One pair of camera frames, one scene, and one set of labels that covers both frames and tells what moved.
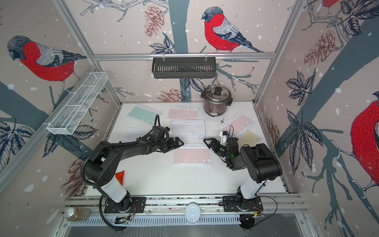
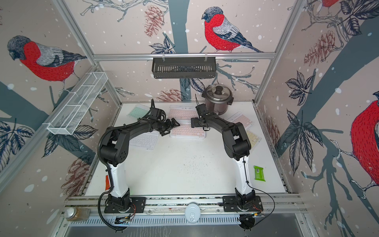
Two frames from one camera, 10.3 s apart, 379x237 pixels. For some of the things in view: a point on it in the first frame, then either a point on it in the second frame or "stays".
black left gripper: (177, 142) to (170, 126)
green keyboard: (143, 113) stays
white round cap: (192, 213) stays
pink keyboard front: (192, 154) to (184, 131)
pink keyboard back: (183, 112) stays
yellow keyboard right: (247, 138) stays
